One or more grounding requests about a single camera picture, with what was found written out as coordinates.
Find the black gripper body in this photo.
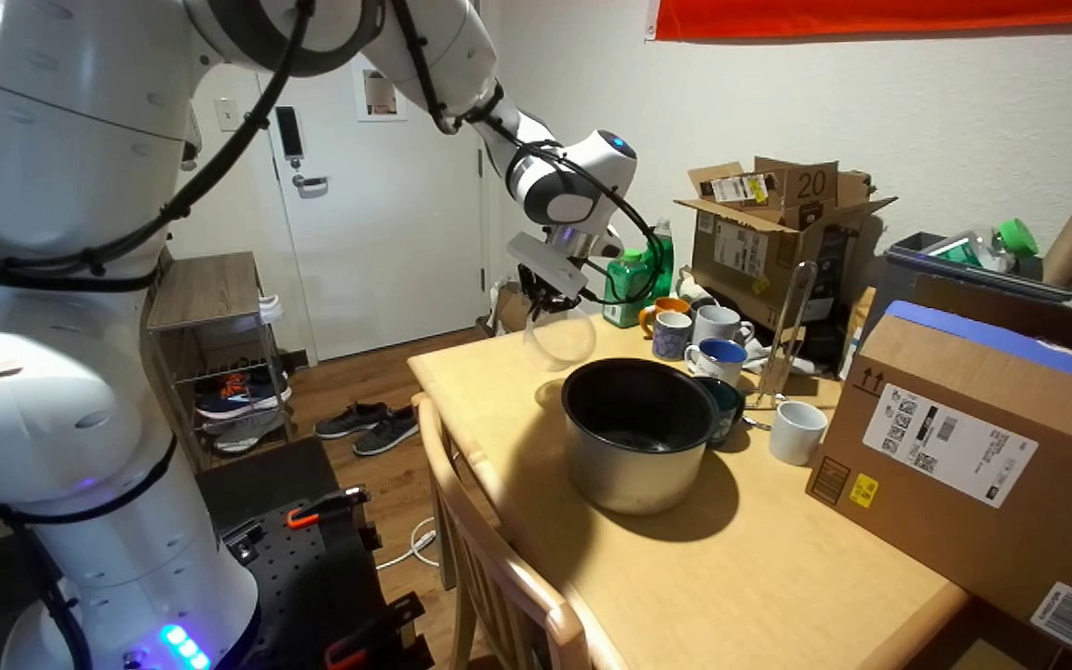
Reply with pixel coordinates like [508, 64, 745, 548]
[522, 277, 575, 312]

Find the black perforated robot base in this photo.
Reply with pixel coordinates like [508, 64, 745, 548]
[199, 441, 434, 670]

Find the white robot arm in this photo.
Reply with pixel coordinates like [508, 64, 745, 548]
[0, 0, 636, 670]

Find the white metal pot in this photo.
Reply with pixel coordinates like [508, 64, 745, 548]
[561, 356, 718, 515]

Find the brown paper bag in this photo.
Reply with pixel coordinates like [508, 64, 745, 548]
[493, 284, 530, 335]

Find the green plastic container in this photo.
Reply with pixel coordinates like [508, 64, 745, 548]
[602, 240, 676, 328]

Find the orange mug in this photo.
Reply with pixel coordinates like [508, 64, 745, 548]
[636, 299, 692, 335]

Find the blue patterned mug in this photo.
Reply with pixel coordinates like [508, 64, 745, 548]
[653, 308, 692, 360]

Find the white door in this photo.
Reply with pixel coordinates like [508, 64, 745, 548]
[176, 50, 493, 365]

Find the white blue rimmed mug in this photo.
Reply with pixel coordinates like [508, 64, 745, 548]
[684, 339, 750, 387]

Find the dark shoe on floor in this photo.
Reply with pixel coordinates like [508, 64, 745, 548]
[318, 402, 417, 459]

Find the open cardboard box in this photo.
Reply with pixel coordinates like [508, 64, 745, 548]
[684, 158, 886, 328]

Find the portrait photo on door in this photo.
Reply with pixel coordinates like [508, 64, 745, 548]
[362, 72, 400, 118]

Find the wooden chair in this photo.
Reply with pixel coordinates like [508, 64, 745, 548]
[414, 394, 594, 670]

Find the small white cup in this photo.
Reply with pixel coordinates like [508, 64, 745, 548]
[772, 397, 826, 467]

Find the wooden shoe shelf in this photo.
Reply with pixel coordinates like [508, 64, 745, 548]
[147, 252, 291, 469]

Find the dark storage bin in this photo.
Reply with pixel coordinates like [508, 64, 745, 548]
[868, 231, 1072, 325]

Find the large labelled cardboard box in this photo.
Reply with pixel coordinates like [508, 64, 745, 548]
[810, 302, 1072, 649]

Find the white floor cable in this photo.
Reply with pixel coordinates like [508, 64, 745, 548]
[374, 515, 445, 572]

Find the red wall banner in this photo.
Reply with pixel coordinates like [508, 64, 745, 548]
[653, 0, 1072, 43]

